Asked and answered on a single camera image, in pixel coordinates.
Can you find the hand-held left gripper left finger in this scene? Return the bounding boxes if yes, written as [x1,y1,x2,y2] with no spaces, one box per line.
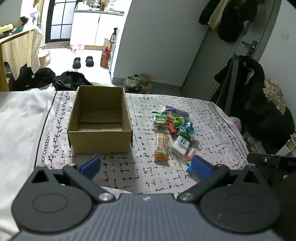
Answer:
[25,156,115,202]

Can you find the hanging dark clothes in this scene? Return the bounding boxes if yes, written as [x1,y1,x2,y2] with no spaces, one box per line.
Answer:
[198,0,258,42]

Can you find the black coat on rack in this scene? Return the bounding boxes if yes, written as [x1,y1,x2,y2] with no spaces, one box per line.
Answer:
[214,55,296,154]

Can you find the blue snack packet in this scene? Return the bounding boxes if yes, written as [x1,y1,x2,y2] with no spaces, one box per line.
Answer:
[186,160,197,173]

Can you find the table with cream tablecloth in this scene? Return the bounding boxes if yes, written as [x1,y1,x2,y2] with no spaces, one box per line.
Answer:
[0,27,44,92]

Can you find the beige fuzzy cloth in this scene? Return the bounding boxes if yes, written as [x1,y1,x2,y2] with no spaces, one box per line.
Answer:
[263,79,287,114]

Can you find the orange biscuit packet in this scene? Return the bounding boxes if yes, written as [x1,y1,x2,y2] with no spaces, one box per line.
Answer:
[154,132,170,161]

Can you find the green rice cracker packet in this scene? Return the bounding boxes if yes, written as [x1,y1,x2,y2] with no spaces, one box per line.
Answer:
[153,112,168,128]

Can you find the black door handle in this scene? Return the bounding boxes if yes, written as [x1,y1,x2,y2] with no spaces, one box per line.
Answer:
[242,40,258,56]

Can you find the pink slippers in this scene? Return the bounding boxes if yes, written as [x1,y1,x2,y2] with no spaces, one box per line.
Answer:
[70,43,85,53]

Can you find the brown bottle on floor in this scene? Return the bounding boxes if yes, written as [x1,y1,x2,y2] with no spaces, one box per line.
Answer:
[100,46,110,68]

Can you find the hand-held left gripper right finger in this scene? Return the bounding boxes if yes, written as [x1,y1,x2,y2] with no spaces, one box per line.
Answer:
[177,155,270,202]

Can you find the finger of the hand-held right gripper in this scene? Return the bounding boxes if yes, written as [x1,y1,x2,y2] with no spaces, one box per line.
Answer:
[247,153,281,179]

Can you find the white quilt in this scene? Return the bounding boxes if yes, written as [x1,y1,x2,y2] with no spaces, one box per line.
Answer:
[0,90,57,237]

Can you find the green candy packet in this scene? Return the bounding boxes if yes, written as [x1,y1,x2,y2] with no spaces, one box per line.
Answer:
[175,118,193,140]

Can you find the clear plastic bag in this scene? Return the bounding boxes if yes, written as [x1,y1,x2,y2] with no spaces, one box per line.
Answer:
[123,75,140,90]

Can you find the cardboard box with white label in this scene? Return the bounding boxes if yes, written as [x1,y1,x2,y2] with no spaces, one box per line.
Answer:
[38,51,51,68]

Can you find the purple snack packet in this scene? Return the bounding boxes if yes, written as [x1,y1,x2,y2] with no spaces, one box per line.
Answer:
[165,105,189,118]

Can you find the pink plush item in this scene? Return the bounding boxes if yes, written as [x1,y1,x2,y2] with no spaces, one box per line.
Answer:
[230,116,242,132]

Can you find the black jacket pile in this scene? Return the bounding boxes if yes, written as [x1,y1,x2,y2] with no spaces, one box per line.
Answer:
[53,71,93,91]

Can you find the small doll figure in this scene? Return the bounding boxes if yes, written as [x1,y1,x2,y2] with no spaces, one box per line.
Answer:
[15,17,28,33]

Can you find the brown cardboard box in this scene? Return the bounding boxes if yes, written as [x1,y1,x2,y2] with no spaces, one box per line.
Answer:
[67,86,133,155]

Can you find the black coat with white buttons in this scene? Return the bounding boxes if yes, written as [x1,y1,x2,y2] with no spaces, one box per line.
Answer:
[14,65,56,91]

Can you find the white cabinet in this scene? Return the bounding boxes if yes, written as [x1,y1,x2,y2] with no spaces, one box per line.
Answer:
[70,10,124,48]

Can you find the black-speckled printed bedsheet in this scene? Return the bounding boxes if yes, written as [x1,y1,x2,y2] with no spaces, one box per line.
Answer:
[35,90,250,195]

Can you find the white snack packet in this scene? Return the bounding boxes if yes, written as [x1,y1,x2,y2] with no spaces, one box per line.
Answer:
[171,136,190,156]

